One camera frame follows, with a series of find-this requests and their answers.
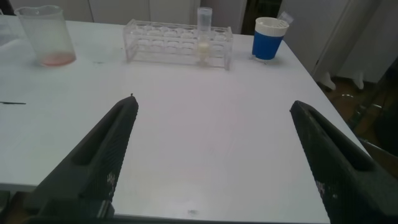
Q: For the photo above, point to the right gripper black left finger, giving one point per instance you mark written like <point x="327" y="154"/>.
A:
<point x="93" y="174"/>

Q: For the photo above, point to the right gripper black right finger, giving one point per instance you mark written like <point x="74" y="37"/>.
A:
<point x="348" y="180"/>

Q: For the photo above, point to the clear plastic beaker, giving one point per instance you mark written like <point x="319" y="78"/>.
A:
<point x="49" y="46"/>

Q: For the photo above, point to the clear acrylic tube rack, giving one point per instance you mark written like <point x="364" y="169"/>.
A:
<point x="161" y="43"/>

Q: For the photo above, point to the pale yellow pigment test tube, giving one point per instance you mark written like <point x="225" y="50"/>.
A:
<point x="203" y="48"/>

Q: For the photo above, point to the blue white paper cup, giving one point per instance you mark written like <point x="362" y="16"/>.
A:
<point x="267" y="45"/>

